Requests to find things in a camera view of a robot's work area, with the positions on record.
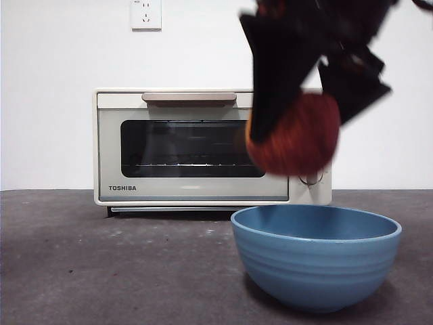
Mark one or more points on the cream Toshiba toaster oven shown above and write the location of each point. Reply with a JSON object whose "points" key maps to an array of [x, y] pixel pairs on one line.
{"points": [[326, 196]]}

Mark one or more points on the blue ribbed bowl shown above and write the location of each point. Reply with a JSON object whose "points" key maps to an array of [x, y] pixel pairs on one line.
{"points": [[314, 271]]}

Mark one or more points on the white wall socket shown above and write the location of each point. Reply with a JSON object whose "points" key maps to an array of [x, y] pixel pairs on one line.
{"points": [[146, 15]]}

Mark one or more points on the red yellow apple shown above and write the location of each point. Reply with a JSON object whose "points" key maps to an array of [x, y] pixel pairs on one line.
{"points": [[304, 142]]}

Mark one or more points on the cream timer knob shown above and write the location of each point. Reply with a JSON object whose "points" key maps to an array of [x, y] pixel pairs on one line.
{"points": [[314, 180]]}

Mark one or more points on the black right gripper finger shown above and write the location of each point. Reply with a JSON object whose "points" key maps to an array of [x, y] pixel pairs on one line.
{"points": [[358, 88], [274, 67]]}

